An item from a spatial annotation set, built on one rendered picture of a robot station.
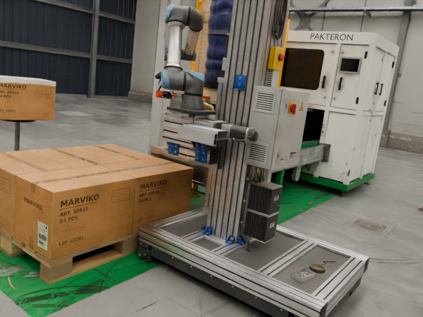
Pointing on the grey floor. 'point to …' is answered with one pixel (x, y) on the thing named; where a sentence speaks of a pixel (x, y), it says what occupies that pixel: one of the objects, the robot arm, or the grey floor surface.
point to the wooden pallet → (61, 267)
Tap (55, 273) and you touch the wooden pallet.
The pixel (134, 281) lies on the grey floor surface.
